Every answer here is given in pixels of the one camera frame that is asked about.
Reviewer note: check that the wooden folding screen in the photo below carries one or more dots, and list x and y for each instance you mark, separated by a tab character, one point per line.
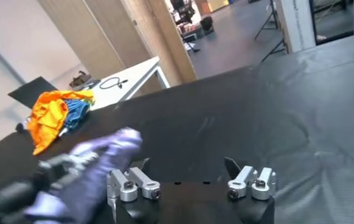
104	30

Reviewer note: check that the tall white cardboard box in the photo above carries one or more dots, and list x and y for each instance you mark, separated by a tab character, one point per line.
295	24

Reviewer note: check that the yellow green garment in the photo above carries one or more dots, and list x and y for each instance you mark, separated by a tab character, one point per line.
87	98

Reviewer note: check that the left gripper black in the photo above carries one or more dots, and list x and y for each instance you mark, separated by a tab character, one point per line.
58	173

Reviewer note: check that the blue striped garment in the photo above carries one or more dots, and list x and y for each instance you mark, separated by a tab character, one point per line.
75	114

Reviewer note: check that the dark laptop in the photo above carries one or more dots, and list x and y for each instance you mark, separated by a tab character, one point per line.
32	91

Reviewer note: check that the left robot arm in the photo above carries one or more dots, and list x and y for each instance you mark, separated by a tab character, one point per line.
3	201

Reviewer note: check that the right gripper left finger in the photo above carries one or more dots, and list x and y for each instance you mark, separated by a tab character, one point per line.
140	181

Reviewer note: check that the white table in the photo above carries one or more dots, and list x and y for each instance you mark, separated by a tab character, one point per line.
134	73

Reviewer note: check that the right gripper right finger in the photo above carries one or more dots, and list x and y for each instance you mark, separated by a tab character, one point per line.
241	179

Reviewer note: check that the lavender t-shirt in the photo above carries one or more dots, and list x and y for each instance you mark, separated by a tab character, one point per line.
119	146

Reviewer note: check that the black plastic table cover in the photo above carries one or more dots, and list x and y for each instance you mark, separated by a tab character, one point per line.
225	121

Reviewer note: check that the black power strip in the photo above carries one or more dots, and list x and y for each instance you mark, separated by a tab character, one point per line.
90	84

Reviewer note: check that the orange garment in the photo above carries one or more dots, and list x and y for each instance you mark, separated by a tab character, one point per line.
47	118

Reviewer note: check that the black bin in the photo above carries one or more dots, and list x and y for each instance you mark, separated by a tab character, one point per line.
206	24

